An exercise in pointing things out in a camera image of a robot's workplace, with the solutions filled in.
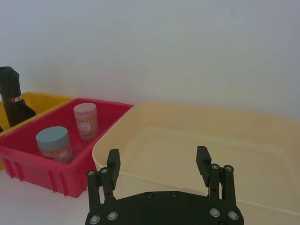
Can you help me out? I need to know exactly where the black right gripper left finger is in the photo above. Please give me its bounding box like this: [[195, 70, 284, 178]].
[[86, 148, 121, 211]]

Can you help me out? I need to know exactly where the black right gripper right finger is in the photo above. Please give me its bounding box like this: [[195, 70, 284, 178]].
[[196, 145, 236, 207]]

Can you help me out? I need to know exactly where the cream plastic bin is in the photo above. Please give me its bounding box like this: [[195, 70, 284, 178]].
[[92, 101, 300, 225]]

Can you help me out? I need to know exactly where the jar with pink lid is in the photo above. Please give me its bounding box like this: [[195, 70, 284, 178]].
[[73, 103, 99, 143]]

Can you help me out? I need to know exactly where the jar with blue lid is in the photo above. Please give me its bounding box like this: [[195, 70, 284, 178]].
[[36, 126, 74, 165]]

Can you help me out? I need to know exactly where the red plastic bin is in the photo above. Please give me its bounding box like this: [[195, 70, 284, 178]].
[[0, 97, 135, 199]]

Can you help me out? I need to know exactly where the yellow plastic bin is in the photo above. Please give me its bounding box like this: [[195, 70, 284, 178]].
[[0, 91, 74, 172]]

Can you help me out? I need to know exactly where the black folded umbrella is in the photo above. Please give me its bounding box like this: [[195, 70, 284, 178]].
[[0, 66, 37, 128]]

